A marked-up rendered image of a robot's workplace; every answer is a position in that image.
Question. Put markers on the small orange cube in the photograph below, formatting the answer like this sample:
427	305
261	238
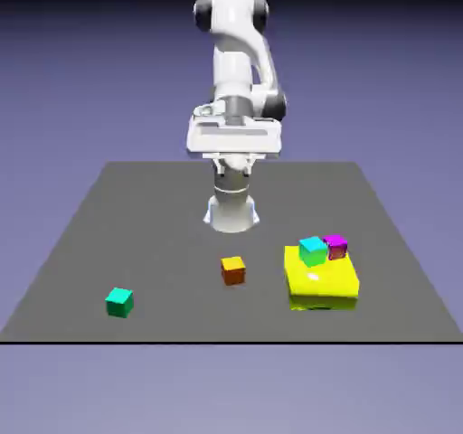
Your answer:
233	271

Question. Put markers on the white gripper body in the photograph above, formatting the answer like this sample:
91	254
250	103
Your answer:
233	141

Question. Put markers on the small teal green cube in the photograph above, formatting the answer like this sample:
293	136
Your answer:
119	302

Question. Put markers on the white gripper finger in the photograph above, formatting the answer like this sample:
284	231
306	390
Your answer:
219	166
248	167

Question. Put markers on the small cyan cube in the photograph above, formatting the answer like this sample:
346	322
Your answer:
313	252

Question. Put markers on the large yellow box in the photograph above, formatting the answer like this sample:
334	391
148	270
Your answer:
322	284

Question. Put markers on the small magenta cube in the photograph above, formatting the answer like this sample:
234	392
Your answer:
338	247

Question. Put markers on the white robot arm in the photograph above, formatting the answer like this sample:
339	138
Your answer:
231	43

